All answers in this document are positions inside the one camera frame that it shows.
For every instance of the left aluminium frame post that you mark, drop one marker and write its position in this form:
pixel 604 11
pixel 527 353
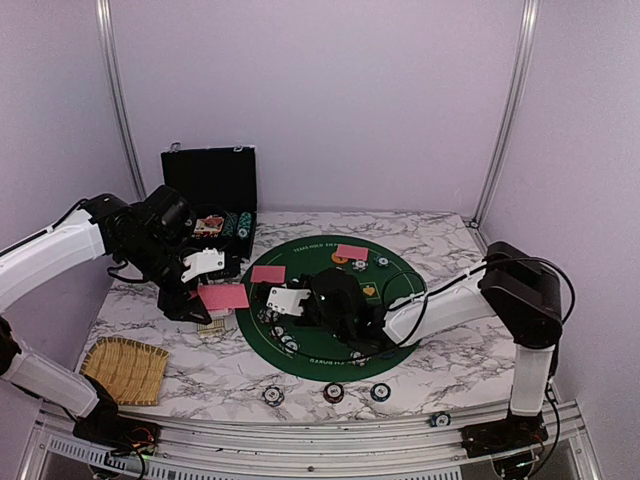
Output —
pixel 107 38

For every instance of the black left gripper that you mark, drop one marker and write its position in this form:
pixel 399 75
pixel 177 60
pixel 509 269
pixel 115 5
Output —
pixel 176 303

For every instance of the orange dealer button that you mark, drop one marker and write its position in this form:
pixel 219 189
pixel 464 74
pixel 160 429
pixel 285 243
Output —
pixel 338 260

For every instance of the red black chip stack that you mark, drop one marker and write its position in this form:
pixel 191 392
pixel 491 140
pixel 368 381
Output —
pixel 333 393

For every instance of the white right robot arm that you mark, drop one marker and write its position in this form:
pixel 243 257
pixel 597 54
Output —
pixel 522 291

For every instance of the blue green chip stack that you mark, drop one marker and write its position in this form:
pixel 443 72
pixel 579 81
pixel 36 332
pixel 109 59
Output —
pixel 380 392

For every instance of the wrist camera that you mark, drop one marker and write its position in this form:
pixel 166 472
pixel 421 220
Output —
pixel 202 262
pixel 287 301

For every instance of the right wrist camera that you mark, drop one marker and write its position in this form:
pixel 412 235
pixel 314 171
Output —
pixel 287 301

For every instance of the round green poker mat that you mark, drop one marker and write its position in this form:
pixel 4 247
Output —
pixel 321 357

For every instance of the aluminium frame post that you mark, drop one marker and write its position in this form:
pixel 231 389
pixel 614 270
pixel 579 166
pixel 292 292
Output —
pixel 515 94
pixel 107 38

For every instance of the striped blue yellow card box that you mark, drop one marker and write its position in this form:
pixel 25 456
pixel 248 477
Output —
pixel 216 327

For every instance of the aluminium front rail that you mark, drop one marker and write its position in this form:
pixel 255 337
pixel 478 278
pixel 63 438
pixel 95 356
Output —
pixel 402 448

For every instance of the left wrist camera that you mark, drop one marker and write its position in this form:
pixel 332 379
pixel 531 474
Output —
pixel 202 262

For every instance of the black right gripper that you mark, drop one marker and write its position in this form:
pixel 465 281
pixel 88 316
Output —
pixel 304 281

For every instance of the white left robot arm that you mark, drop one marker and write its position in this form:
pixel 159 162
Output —
pixel 76 238

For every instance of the black white chip stack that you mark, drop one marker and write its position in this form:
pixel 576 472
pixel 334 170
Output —
pixel 273 396

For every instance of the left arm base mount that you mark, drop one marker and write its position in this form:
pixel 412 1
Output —
pixel 105 425

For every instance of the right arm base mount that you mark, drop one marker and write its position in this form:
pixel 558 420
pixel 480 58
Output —
pixel 499 436

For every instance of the black poker chip case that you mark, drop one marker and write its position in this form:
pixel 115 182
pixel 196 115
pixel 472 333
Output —
pixel 220 185

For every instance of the woven bamboo tray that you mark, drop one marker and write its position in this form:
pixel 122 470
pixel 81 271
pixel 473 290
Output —
pixel 132 372

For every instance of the red patterned card deck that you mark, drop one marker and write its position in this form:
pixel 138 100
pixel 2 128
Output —
pixel 223 297

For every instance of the face-down card mat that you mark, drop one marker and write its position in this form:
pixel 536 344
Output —
pixel 270 274

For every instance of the face-down card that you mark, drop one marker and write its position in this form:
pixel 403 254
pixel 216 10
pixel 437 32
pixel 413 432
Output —
pixel 352 252

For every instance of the right aluminium frame post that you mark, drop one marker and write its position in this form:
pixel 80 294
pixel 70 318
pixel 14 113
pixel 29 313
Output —
pixel 515 94

